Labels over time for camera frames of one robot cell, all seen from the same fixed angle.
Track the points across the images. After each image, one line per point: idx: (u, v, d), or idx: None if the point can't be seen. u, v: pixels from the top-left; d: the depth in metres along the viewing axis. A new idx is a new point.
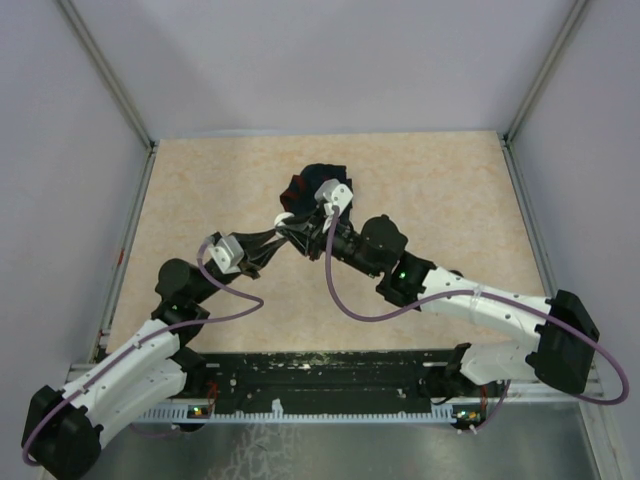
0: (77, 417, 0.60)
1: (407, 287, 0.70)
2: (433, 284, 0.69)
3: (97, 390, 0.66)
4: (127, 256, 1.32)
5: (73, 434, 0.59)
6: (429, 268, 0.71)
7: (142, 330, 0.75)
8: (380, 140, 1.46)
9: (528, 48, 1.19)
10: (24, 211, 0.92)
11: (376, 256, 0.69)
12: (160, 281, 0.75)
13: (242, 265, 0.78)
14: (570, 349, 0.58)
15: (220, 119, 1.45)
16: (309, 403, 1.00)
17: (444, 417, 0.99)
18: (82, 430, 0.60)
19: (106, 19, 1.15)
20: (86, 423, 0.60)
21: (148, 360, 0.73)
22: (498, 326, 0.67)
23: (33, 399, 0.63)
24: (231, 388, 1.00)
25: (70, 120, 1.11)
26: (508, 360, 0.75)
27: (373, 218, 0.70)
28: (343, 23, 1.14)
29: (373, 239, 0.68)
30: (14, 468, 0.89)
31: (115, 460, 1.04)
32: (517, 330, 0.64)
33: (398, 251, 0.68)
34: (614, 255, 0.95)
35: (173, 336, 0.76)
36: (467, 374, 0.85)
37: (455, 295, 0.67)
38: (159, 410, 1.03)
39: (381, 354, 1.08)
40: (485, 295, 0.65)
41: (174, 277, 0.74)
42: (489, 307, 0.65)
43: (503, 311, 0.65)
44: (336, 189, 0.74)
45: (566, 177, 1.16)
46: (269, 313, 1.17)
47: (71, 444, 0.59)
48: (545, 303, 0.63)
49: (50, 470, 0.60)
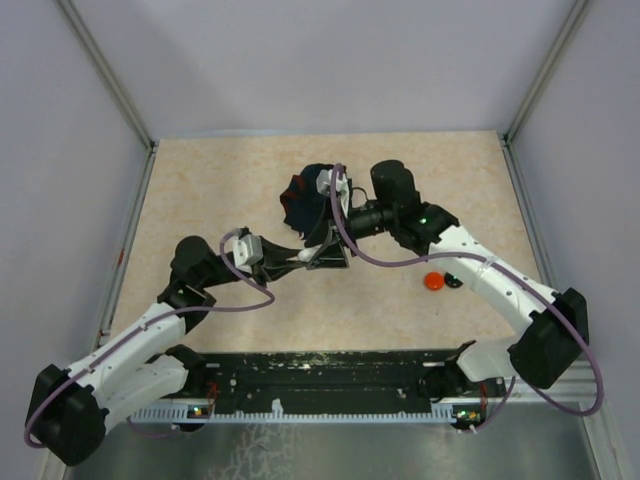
0: (82, 396, 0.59)
1: (423, 232, 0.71)
2: (451, 242, 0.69)
3: (103, 371, 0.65)
4: (127, 256, 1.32)
5: (79, 413, 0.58)
6: (451, 224, 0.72)
7: (149, 311, 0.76)
8: (380, 140, 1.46)
9: (528, 48, 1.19)
10: (23, 209, 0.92)
11: (385, 192, 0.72)
12: (176, 257, 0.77)
13: (253, 268, 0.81)
14: (555, 344, 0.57)
15: (220, 119, 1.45)
16: (309, 402, 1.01)
17: (444, 417, 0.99)
18: (88, 409, 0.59)
19: (106, 18, 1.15)
20: (91, 403, 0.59)
21: (154, 344, 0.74)
22: (497, 300, 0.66)
23: (38, 377, 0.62)
24: (231, 388, 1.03)
25: (69, 120, 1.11)
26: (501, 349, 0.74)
27: (383, 161, 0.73)
28: (343, 23, 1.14)
29: (375, 172, 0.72)
30: (16, 470, 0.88)
31: (116, 461, 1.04)
32: (513, 309, 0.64)
33: (401, 183, 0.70)
34: (615, 253, 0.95)
35: (179, 320, 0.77)
36: (461, 364, 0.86)
37: (467, 258, 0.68)
38: (159, 410, 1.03)
39: (381, 354, 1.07)
40: (495, 267, 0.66)
41: (193, 253, 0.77)
42: (496, 279, 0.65)
43: (504, 287, 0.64)
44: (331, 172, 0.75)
45: (567, 175, 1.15)
46: (269, 313, 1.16)
47: (76, 424, 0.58)
48: (550, 294, 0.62)
49: (54, 452, 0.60)
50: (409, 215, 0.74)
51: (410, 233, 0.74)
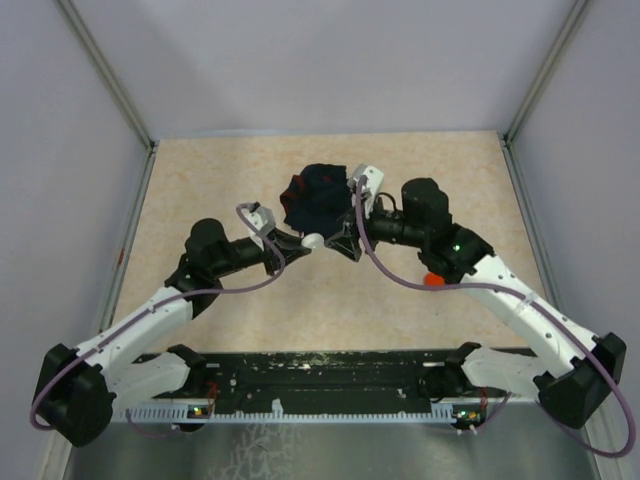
0: (90, 375, 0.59)
1: (457, 260, 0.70)
2: (487, 272, 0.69)
3: (111, 351, 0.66)
4: (127, 256, 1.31)
5: (87, 392, 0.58)
6: (486, 252, 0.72)
7: (156, 295, 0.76)
8: (380, 140, 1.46)
9: (528, 47, 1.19)
10: (23, 210, 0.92)
11: (417, 212, 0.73)
12: (191, 238, 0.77)
13: (266, 241, 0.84)
14: (594, 392, 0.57)
15: (220, 119, 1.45)
16: (309, 402, 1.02)
17: (444, 417, 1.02)
18: (96, 388, 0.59)
19: (106, 19, 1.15)
20: (100, 382, 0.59)
21: (162, 326, 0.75)
22: (533, 339, 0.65)
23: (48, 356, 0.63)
24: (231, 388, 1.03)
25: (69, 121, 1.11)
26: (516, 373, 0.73)
27: (417, 180, 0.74)
28: (344, 22, 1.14)
29: (408, 192, 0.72)
30: (15, 469, 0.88)
31: (114, 462, 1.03)
32: (550, 352, 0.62)
33: (436, 205, 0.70)
34: (616, 253, 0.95)
35: (187, 304, 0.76)
36: (466, 371, 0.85)
37: (505, 292, 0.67)
38: (160, 410, 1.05)
39: (381, 354, 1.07)
40: (534, 306, 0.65)
41: (207, 233, 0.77)
42: (534, 319, 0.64)
43: (544, 329, 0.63)
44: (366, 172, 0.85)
45: (567, 175, 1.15)
46: (269, 313, 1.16)
47: (84, 403, 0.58)
48: (590, 340, 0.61)
49: (62, 432, 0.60)
50: (441, 240, 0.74)
51: (441, 259, 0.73)
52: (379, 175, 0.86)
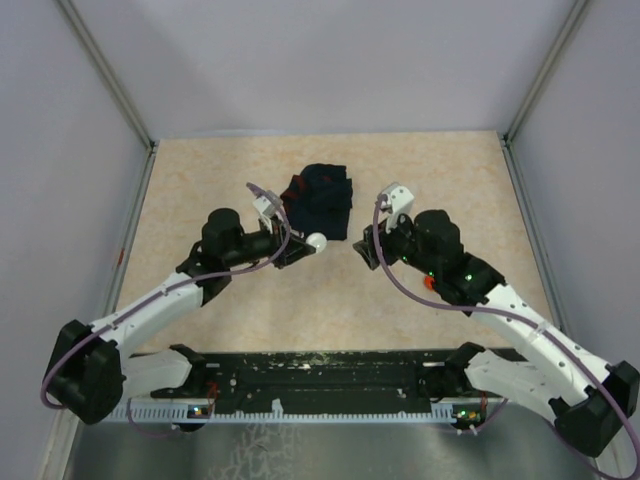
0: (104, 350, 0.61)
1: (469, 290, 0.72)
2: (499, 300, 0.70)
3: (125, 329, 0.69)
4: (127, 256, 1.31)
5: (101, 365, 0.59)
6: (497, 281, 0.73)
7: (168, 280, 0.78)
8: (379, 140, 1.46)
9: (528, 48, 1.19)
10: (23, 210, 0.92)
11: (428, 243, 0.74)
12: (209, 223, 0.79)
13: (273, 224, 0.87)
14: (609, 421, 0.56)
15: (220, 119, 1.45)
16: (309, 402, 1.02)
17: (444, 417, 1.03)
18: (110, 362, 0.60)
19: (105, 18, 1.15)
20: (113, 356, 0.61)
21: (173, 309, 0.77)
22: (547, 368, 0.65)
23: (61, 332, 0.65)
24: (231, 388, 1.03)
25: (69, 121, 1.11)
26: (529, 392, 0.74)
27: (430, 211, 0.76)
28: (344, 22, 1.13)
29: (422, 224, 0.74)
30: (15, 470, 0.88)
31: (114, 461, 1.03)
32: (565, 381, 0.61)
33: (448, 238, 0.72)
34: (616, 253, 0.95)
35: (198, 289, 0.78)
36: (469, 374, 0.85)
37: (517, 321, 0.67)
38: (160, 410, 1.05)
39: (381, 354, 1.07)
40: (547, 336, 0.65)
41: (224, 220, 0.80)
42: (547, 347, 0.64)
43: (557, 358, 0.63)
44: (395, 190, 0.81)
45: (567, 175, 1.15)
46: (269, 313, 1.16)
47: (98, 377, 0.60)
48: (603, 368, 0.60)
49: (72, 408, 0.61)
50: (452, 269, 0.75)
51: (454, 288, 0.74)
52: (410, 196, 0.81)
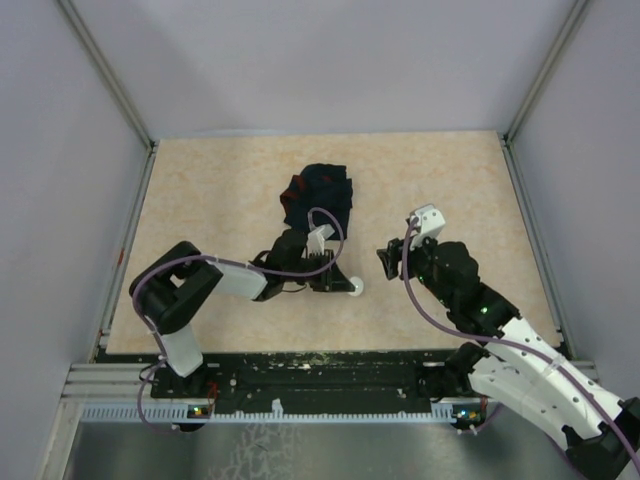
0: (208, 271, 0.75)
1: (484, 323, 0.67)
2: (515, 335, 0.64)
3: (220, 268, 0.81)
4: (127, 256, 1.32)
5: (206, 279, 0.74)
6: (513, 314, 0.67)
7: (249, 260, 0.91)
8: (379, 140, 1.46)
9: (529, 47, 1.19)
10: (23, 211, 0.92)
11: (446, 275, 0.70)
12: (283, 236, 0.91)
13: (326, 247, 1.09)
14: (622, 456, 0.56)
15: (220, 119, 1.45)
16: (309, 402, 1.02)
17: (444, 417, 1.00)
18: (210, 281, 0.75)
19: (106, 19, 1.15)
20: (215, 278, 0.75)
21: (240, 281, 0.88)
22: (559, 401, 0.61)
23: (178, 245, 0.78)
24: (231, 388, 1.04)
25: (69, 121, 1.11)
26: (539, 412, 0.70)
27: (448, 243, 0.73)
28: (344, 23, 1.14)
29: (441, 258, 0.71)
30: (17, 469, 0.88)
31: (116, 461, 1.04)
32: (578, 417, 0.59)
33: (467, 272, 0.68)
34: (615, 252, 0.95)
35: (261, 282, 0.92)
36: (472, 378, 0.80)
37: (532, 355, 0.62)
38: (158, 410, 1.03)
39: (381, 354, 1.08)
40: (561, 370, 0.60)
41: (296, 239, 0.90)
42: (561, 383, 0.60)
43: (571, 393, 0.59)
44: (429, 211, 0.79)
45: (567, 175, 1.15)
46: (269, 313, 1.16)
47: (198, 288, 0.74)
48: (616, 404, 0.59)
49: (156, 309, 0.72)
50: (470, 302, 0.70)
51: (469, 320, 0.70)
52: (442, 220, 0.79)
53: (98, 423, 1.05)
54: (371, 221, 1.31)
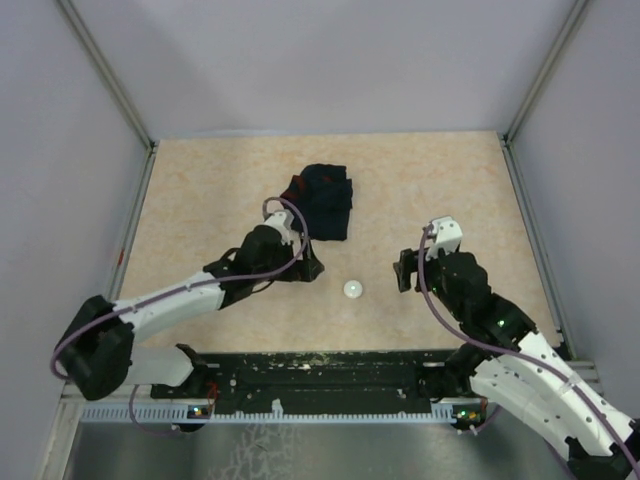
0: (120, 331, 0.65)
1: (498, 334, 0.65)
2: (531, 348, 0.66)
3: (145, 314, 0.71)
4: (127, 256, 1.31)
5: (116, 343, 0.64)
6: (529, 331, 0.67)
7: (193, 276, 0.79)
8: (380, 140, 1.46)
9: (528, 48, 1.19)
10: (23, 211, 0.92)
11: (455, 285, 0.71)
12: (254, 232, 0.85)
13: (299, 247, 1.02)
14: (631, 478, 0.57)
15: (220, 119, 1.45)
16: (309, 402, 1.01)
17: (444, 417, 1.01)
18: (124, 343, 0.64)
19: (106, 19, 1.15)
20: (128, 338, 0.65)
21: (191, 305, 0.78)
22: (570, 419, 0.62)
23: (89, 303, 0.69)
24: (231, 389, 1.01)
25: (69, 121, 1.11)
26: (543, 421, 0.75)
27: (457, 253, 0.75)
28: (343, 24, 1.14)
29: (449, 267, 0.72)
30: (16, 469, 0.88)
31: (116, 461, 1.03)
32: (588, 435, 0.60)
33: (476, 281, 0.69)
34: (616, 252, 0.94)
35: (220, 291, 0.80)
36: (473, 381, 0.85)
37: (547, 373, 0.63)
38: (159, 410, 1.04)
39: (381, 354, 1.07)
40: (576, 390, 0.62)
41: (269, 234, 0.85)
42: (575, 402, 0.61)
43: (583, 412, 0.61)
44: (447, 222, 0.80)
45: (567, 175, 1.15)
46: (269, 313, 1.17)
47: (109, 354, 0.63)
48: (627, 426, 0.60)
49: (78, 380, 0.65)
50: (483, 313, 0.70)
51: (483, 332, 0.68)
52: (459, 231, 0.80)
53: (98, 424, 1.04)
54: (371, 221, 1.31)
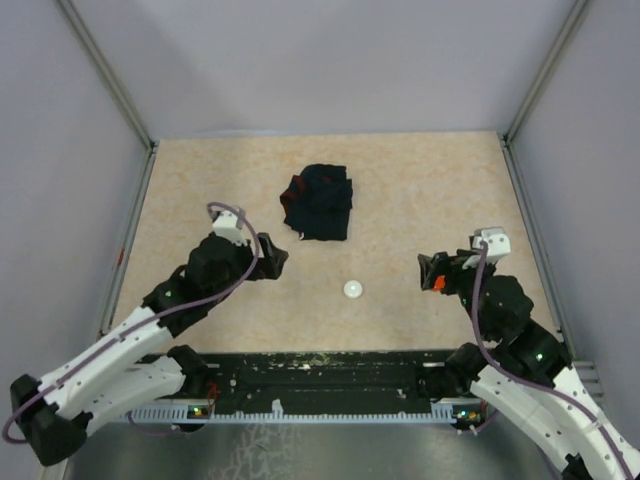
0: (46, 415, 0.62)
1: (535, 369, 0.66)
2: (564, 384, 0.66)
3: (71, 387, 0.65)
4: (127, 256, 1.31)
5: (44, 429, 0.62)
6: (563, 364, 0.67)
7: (131, 318, 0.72)
8: (380, 141, 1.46)
9: (528, 48, 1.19)
10: (23, 210, 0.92)
11: (497, 313, 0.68)
12: (198, 249, 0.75)
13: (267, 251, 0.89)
14: None
15: (220, 119, 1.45)
16: (309, 403, 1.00)
17: (444, 417, 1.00)
18: (53, 426, 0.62)
19: (106, 20, 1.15)
20: (54, 422, 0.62)
21: (135, 352, 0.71)
22: (588, 452, 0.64)
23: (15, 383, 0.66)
24: (231, 388, 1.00)
25: (70, 121, 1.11)
26: (543, 435, 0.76)
27: (500, 276, 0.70)
28: (342, 24, 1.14)
29: (495, 295, 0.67)
30: (16, 468, 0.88)
31: (116, 461, 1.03)
32: (602, 469, 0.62)
33: (521, 314, 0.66)
34: (616, 251, 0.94)
35: (159, 329, 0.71)
36: (476, 386, 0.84)
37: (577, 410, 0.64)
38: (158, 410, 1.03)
39: (381, 355, 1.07)
40: (602, 430, 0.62)
41: (217, 249, 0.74)
42: (599, 441, 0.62)
43: (603, 449, 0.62)
44: (497, 236, 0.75)
45: (567, 175, 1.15)
46: (269, 313, 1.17)
47: (44, 439, 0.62)
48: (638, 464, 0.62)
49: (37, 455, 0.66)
50: (521, 342, 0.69)
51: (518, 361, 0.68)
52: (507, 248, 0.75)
53: None
54: (371, 221, 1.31)
